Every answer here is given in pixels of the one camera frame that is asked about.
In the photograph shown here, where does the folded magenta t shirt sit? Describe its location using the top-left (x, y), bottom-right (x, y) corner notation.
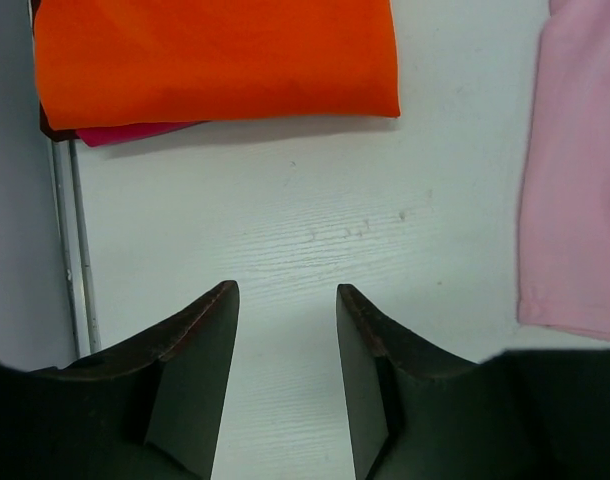
top-left (38, 107), bottom-right (206, 148)

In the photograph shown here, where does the pink t shirt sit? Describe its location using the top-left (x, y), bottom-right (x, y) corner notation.
top-left (518, 1), bottom-right (610, 341)

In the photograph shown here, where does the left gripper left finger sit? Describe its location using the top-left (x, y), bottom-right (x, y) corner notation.
top-left (0, 281), bottom-right (239, 479)

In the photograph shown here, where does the folded orange t shirt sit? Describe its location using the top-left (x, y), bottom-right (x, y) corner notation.
top-left (33, 1), bottom-right (400, 130)

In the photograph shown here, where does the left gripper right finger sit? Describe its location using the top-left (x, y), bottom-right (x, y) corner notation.
top-left (336, 284), bottom-right (610, 479)

